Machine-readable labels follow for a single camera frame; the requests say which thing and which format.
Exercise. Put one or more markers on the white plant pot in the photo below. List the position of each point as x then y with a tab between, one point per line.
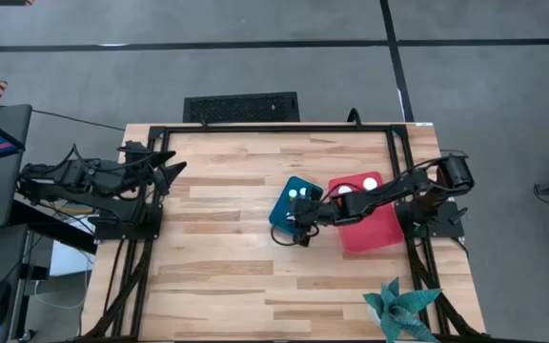
373	315

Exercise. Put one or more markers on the teal artificial plant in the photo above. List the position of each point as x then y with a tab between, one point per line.
398	309

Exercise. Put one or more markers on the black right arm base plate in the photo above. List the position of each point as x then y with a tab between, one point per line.
446	224

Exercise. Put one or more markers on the red plastic bin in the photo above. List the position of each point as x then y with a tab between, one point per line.
374	233

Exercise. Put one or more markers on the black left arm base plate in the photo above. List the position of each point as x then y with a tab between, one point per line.
127	228

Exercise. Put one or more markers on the large white ball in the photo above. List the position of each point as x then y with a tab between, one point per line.
370	183

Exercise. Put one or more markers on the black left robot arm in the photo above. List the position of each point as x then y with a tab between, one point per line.
88	174

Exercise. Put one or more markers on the small white ball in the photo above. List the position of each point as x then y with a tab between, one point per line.
303	191
292	193
345	189

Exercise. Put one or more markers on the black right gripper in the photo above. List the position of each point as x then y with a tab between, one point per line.
317	213

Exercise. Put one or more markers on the white box under table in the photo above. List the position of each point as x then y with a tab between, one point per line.
72	259

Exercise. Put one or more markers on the blue plastic bin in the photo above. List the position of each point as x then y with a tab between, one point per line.
279	212

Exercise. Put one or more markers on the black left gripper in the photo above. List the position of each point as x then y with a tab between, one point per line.
138	164

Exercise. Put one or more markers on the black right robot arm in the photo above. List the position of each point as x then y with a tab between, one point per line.
398	190

